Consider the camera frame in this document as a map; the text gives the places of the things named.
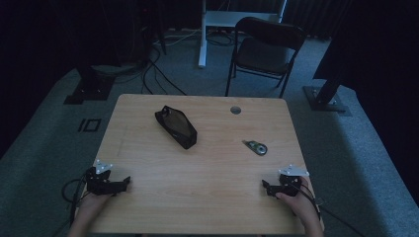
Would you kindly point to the green correction tape dispenser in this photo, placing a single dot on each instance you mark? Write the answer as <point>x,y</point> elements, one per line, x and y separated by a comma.
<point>257,147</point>

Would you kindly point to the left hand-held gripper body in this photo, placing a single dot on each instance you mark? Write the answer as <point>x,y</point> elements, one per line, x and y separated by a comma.
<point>97,182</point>

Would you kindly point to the black folding chair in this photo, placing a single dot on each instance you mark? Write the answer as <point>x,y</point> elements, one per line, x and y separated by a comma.
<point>263,54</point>

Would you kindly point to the black mesh pencil case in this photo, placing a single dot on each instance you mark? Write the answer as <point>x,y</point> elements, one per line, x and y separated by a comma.
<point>176,126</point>

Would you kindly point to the white desk frame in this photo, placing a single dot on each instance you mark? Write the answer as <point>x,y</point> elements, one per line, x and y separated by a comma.
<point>204,39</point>

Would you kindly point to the person's right hand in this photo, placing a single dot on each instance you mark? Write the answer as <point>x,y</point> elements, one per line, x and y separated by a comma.
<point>300,204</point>

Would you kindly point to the black stand with base plate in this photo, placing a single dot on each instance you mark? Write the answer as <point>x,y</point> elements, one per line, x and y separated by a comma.
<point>90,87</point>
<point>326,95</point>

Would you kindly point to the person's left hand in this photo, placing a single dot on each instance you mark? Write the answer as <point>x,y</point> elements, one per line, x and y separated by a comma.
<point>94,202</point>

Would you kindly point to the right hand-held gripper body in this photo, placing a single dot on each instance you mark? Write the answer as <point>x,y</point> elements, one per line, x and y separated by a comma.
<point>290,182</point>

